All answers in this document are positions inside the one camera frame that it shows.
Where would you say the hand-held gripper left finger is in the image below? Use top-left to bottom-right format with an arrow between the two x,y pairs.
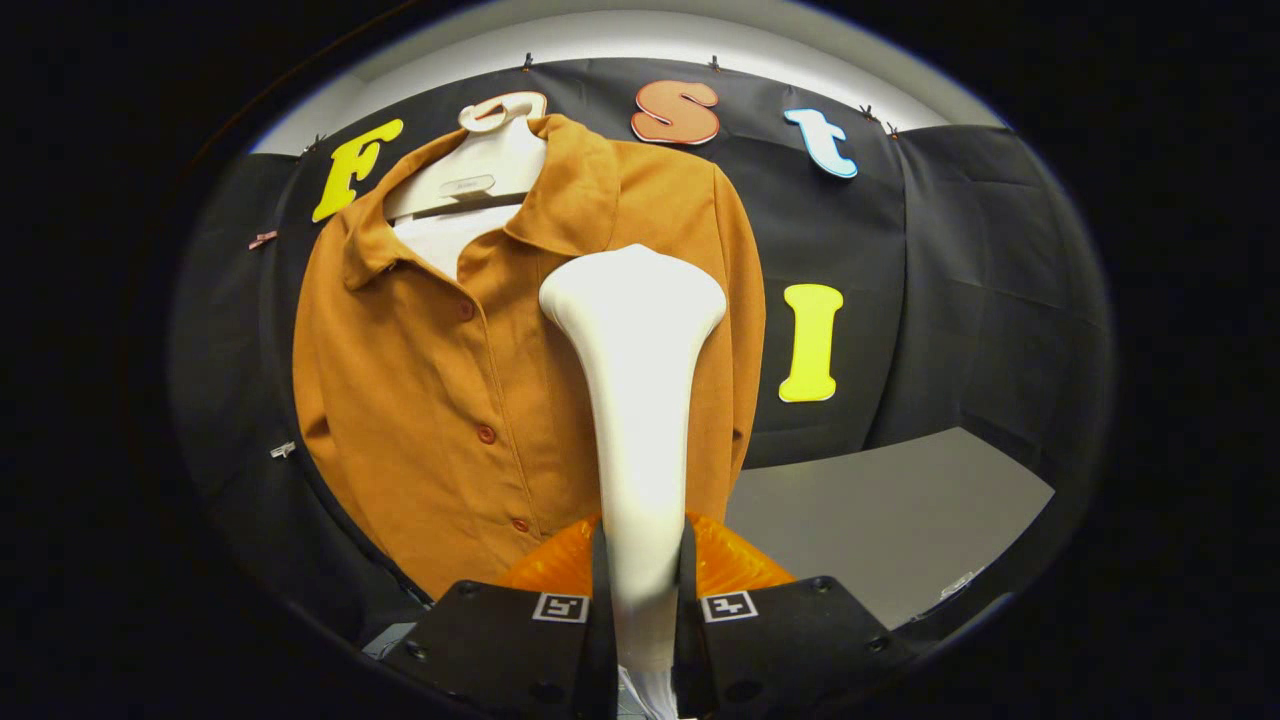
380,515 -> 619,720

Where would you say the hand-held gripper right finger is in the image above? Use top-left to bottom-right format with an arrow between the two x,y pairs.
672,512 -> 916,720

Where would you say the brown button shirt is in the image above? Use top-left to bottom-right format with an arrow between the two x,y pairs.
292,113 -> 767,601

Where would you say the grey cabinet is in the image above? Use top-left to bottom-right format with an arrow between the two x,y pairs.
725,427 -> 1056,633

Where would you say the black backdrop cloth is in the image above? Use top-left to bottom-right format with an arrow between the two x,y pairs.
170,57 -> 1113,646

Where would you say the white mannequin torso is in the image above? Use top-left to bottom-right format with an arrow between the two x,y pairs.
383,92 -> 549,284

